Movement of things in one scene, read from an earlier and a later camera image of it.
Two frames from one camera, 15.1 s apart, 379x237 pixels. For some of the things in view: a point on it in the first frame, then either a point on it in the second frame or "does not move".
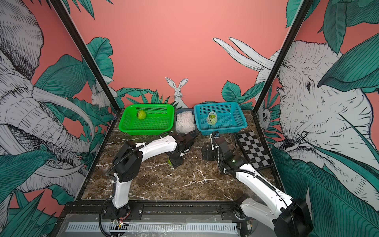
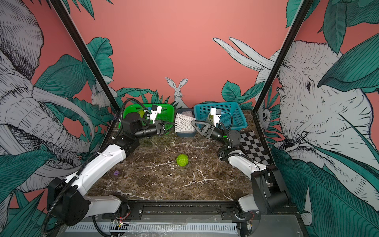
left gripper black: (176, 163) -> (160, 124)
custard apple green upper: (141, 114) does not move
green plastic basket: (159, 119) does not move
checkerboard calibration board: (254, 150) does not move
